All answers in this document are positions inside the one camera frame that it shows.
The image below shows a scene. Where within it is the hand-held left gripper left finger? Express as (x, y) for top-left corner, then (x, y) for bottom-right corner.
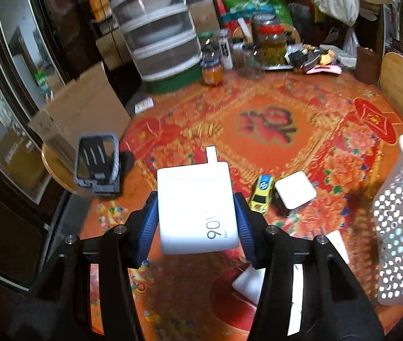
(7, 190), (160, 341)

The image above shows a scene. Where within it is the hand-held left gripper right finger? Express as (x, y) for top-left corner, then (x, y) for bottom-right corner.
(233, 192), (387, 341)

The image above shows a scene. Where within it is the yellow toy car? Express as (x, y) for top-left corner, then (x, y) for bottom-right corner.
(248, 175), (275, 214)

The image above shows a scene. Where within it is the large white power adapter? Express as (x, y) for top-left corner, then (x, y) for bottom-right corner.
(156, 145), (240, 255)

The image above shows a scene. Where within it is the white cube charger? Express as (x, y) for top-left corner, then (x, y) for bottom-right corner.
(274, 171), (317, 210)

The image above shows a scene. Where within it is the round wooden stool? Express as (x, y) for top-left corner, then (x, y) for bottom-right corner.
(41, 143), (93, 195)

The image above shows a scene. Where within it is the small white card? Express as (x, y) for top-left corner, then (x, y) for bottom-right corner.
(135, 99), (154, 115)

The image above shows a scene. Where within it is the large cardboard box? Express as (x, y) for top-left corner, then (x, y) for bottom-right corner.
(28, 61), (131, 171)

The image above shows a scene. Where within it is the orange jar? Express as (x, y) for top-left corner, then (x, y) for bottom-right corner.
(201, 51), (224, 86)

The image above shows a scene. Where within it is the empty glass jar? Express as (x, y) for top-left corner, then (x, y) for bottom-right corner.
(234, 47), (263, 79)

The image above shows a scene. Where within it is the metal tray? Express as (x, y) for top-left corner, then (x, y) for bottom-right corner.
(261, 62), (295, 71)

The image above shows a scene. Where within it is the red paper decoration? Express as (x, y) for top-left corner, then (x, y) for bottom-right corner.
(354, 97), (403, 146)

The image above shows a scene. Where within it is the brown cardboard box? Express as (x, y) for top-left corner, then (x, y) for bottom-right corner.
(96, 28), (133, 71)

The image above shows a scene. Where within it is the white bottle with black label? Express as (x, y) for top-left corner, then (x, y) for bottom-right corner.
(218, 29), (235, 70)

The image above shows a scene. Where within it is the pile of snack packets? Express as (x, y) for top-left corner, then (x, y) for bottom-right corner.
(286, 43), (341, 76)

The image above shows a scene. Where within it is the red-lidded pickle jar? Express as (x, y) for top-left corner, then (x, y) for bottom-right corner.
(254, 24), (290, 67)

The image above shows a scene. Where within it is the white plastic drawer tower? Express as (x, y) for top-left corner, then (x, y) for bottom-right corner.
(110, 0), (202, 83)

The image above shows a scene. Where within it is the dark glass-door cabinet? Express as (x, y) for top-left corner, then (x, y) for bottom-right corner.
(0, 0), (92, 292)

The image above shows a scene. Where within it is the clear plastic bag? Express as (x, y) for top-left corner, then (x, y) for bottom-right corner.
(343, 28), (361, 62)

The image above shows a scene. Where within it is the orange packet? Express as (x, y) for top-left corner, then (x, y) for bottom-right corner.
(88, 0), (112, 22)

